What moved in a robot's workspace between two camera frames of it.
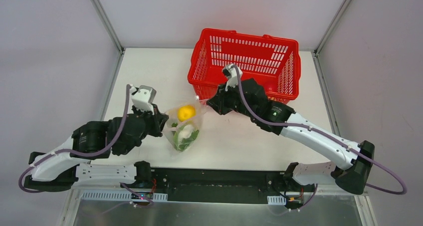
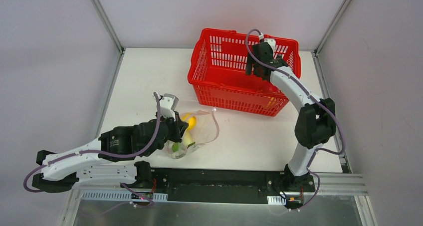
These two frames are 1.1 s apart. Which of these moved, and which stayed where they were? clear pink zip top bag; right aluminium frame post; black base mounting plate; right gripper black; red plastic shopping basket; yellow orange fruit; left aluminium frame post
Moved: yellow orange fruit; right gripper black; clear pink zip top bag
Stayed: right aluminium frame post; black base mounting plate; red plastic shopping basket; left aluminium frame post
